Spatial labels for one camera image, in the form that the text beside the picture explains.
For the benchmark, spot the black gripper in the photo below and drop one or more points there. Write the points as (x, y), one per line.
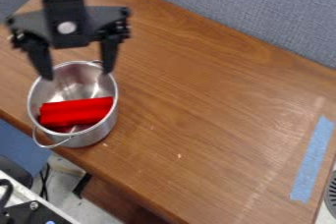
(103, 24)

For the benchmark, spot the stainless steel pot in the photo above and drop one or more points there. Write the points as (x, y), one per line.
(78, 79)

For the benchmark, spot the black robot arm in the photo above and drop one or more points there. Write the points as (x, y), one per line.
(62, 9)

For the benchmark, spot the red block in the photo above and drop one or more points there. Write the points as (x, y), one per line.
(75, 112)

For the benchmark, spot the blue tape strip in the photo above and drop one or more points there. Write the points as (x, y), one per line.
(312, 160)

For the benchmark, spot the black table leg bracket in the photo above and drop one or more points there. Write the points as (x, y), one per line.
(80, 186)

